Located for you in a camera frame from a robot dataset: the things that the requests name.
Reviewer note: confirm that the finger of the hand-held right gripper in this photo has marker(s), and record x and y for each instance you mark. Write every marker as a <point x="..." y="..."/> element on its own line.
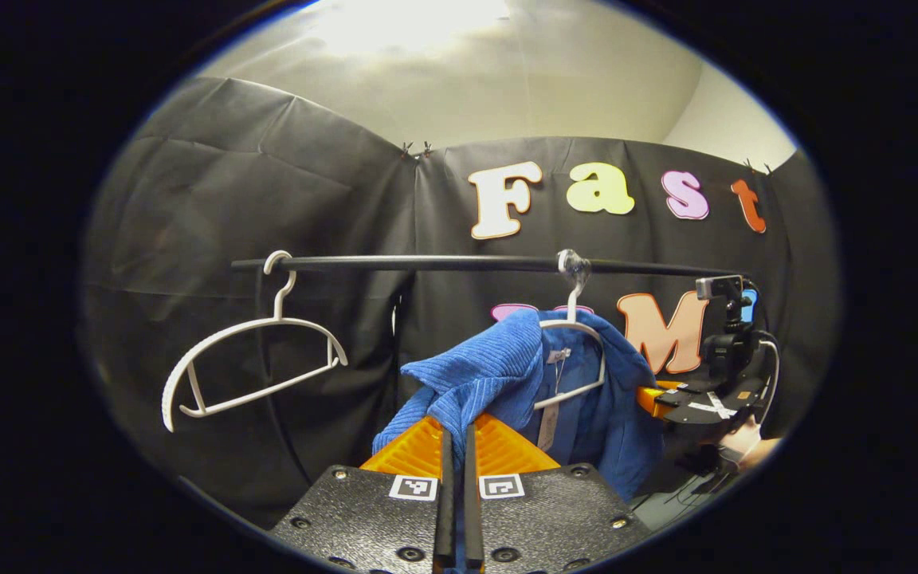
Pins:
<point x="654" y="401"/>
<point x="686" y="387"/>

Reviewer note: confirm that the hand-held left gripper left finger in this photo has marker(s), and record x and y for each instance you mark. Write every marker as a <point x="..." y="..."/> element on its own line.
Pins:
<point x="445" y="510"/>

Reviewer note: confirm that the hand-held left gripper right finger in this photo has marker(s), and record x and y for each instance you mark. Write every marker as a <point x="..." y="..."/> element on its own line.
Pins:
<point x="473" y="510"/>

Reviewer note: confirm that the white hanger with taped hook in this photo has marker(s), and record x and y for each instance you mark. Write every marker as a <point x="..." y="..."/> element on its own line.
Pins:
<point x="570" y="307"/>

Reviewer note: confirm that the black clothes rack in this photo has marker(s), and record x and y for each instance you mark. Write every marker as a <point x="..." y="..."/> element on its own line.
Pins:
<point x="427" y="262"/>

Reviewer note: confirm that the white plastic hanger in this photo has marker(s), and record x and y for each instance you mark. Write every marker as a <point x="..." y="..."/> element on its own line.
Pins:
<point x="276" y="320"/>

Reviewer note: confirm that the ceiling light panel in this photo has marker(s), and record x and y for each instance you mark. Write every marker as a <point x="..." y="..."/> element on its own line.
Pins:
<point x="407" y="24"/>

